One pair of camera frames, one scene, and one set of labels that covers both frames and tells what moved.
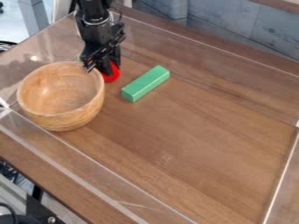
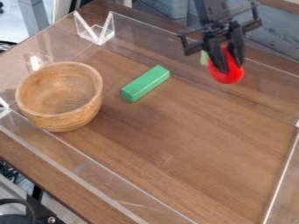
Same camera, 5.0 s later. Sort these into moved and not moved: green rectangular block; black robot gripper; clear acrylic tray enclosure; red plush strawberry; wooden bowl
Moved: red plush strawberry; black robot gripper
Not moved: green rectangular block; clear acrylic tray enclosure; wooden bowl
